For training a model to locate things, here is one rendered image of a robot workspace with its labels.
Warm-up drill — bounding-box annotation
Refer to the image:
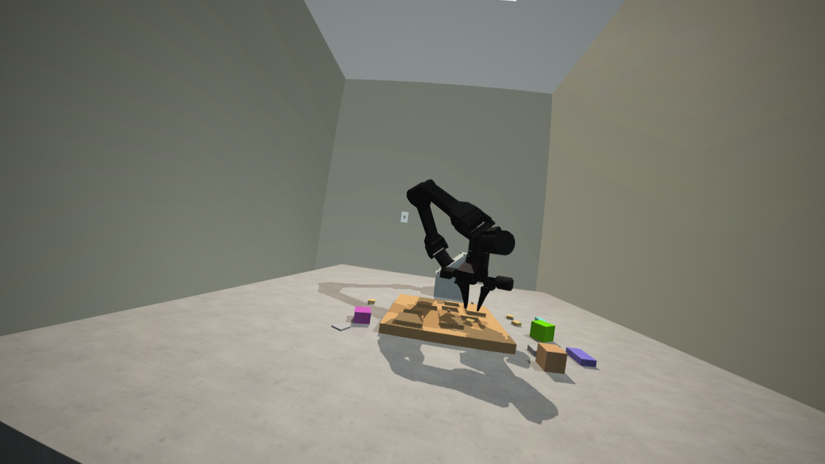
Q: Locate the orange puzzle board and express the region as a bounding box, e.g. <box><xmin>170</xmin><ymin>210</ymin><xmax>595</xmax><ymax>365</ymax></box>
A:
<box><xmin>379</xmin><ymin>294</ymin><xmax>517</xmax><ymax>354</ymax></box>

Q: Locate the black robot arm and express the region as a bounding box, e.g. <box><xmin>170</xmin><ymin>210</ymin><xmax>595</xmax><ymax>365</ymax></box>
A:
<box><xmin>407</xmin><ymin>179</ymin><xmax>515</xmax><ymax>285</ymax></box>

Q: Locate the brown cube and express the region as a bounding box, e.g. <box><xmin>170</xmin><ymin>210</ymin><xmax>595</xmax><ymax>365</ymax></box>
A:
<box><xmin>535</xmin><ymin>343</ymin><xmax>568</xmax><ymax>374</ymax></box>

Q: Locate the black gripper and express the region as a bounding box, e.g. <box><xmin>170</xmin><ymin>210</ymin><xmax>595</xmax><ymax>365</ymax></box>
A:
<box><xmin>440</xmin><ymin>251</ymin><xmax>514</xmax><ymax>312</ymax></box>

